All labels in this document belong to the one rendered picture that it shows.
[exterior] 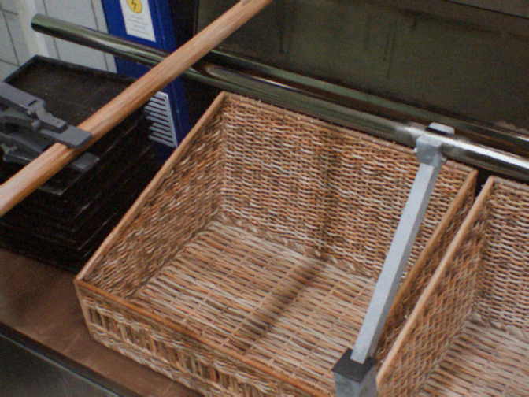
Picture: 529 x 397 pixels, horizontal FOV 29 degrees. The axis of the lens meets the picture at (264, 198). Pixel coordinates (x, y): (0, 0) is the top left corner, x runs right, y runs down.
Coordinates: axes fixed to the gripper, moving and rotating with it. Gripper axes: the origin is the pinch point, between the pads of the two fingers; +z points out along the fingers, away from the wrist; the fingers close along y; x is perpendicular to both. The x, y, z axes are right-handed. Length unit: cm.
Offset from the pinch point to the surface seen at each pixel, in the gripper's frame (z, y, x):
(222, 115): -24, 38, -57
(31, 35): -81, 36, -59
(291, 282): 0, 60, -42
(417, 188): 39.0, 7.6, -21.5
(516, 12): 34, 4, -62
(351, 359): 38.7, 23.7, -4.6
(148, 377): -9, 61, -10
